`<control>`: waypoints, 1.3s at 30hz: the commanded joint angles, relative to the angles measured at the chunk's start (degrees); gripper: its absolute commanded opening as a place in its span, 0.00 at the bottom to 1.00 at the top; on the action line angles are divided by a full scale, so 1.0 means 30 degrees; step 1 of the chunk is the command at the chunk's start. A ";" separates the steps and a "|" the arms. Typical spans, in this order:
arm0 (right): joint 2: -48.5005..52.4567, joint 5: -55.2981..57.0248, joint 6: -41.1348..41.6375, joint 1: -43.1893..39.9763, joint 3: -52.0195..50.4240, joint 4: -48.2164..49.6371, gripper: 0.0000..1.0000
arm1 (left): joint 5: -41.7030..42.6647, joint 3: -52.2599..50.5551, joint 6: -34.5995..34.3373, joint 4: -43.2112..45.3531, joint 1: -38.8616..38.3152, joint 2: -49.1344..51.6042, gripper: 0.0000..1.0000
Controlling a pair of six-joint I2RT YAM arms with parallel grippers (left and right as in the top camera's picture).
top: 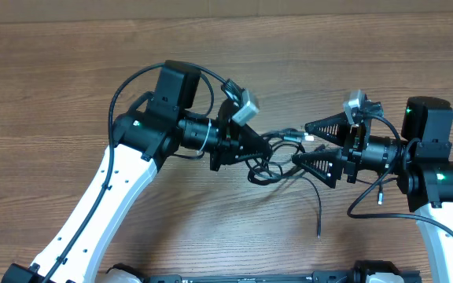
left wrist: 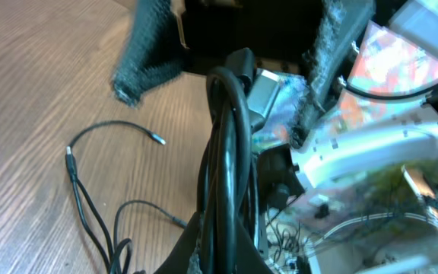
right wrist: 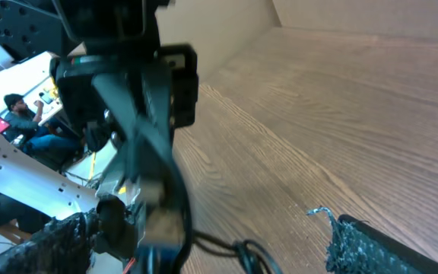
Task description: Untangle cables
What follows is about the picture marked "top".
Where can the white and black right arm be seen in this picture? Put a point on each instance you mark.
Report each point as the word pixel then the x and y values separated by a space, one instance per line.
pixel 418 156

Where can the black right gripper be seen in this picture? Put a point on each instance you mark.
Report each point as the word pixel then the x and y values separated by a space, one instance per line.
pixel 333 159

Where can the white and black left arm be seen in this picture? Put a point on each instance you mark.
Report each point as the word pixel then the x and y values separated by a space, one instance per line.
pixel 149 119

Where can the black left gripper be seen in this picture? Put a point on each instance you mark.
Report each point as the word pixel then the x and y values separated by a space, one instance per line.
pixel 230 143

